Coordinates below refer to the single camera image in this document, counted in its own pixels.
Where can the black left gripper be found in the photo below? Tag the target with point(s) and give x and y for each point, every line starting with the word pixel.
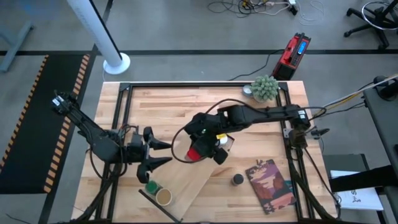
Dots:
pixel 136 149

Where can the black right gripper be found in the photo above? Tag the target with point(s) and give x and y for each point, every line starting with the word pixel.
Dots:
pixel 202 124

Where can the white-lid spice jar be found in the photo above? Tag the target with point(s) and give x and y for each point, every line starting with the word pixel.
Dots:
pixel 224 142

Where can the red-lid patterned paprika tin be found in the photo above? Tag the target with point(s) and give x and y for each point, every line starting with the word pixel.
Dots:
pixel 192 154

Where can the black-lid brown spice jar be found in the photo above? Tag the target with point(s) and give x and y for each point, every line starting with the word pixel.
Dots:
pixel 237 179

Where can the green-lid spice jar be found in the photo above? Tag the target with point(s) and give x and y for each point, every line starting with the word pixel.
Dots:
pixel 152 187

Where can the tan-lid spice jar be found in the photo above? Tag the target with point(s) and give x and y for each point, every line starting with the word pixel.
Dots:
pixel 163 197

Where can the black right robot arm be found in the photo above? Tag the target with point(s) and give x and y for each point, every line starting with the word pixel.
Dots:
pixel 264 113

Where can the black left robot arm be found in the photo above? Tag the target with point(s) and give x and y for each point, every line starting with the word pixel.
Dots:
pixel 93 137

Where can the yellow tag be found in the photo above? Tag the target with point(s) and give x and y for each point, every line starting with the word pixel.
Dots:
pixel 221 136

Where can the colourful landscape-print book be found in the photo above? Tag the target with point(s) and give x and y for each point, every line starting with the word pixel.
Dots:
pixel 269 186

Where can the small silver candle tin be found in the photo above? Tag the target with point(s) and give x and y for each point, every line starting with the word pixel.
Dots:
pixel 246 90

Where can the potted green succulent plant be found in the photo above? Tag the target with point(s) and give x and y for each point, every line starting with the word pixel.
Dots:
pixel 264 88

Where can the black hazard-striped floor mat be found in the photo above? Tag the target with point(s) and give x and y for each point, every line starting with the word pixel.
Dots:
pixel 37 140

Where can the red black power station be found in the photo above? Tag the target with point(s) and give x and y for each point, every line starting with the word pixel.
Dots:
pixel 290 57

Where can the white tower fan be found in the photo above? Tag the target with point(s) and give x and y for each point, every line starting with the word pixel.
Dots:
pixel 96 34

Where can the white paper sheet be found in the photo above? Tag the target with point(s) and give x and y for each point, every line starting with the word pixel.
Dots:
pixel 357 199

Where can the black beam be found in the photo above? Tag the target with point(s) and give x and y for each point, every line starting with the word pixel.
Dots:
pixel 363 180

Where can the grey table leg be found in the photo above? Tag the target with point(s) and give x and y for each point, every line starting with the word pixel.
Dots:
pixel 15 46

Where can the black side desk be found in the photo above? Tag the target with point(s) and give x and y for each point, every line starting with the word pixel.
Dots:
pixel 385 124

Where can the black desk clamp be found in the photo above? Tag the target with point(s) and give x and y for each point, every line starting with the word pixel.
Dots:
pixel 388 90

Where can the black office chair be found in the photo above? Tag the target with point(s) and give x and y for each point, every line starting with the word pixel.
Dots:
pixel 383 40

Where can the black aluminium table frame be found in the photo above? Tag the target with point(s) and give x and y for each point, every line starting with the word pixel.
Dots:
pixel 186 84

